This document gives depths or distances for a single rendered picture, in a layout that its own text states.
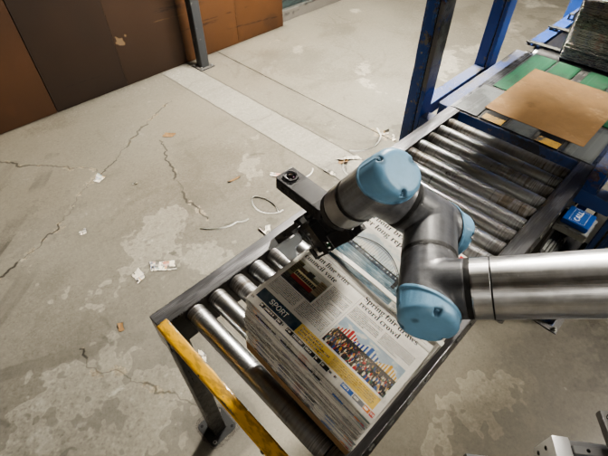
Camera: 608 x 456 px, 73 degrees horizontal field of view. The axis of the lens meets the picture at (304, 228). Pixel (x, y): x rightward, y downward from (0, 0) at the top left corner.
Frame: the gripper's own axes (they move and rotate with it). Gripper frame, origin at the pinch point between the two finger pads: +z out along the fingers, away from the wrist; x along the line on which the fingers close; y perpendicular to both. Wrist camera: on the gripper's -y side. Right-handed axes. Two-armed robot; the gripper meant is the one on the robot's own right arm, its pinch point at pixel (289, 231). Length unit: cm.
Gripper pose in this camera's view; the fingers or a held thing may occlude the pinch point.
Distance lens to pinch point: 84.5
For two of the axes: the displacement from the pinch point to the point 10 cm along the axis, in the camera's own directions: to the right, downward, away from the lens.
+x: 7.1, -5.0, 4.9
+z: -4.0, 2.8, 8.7
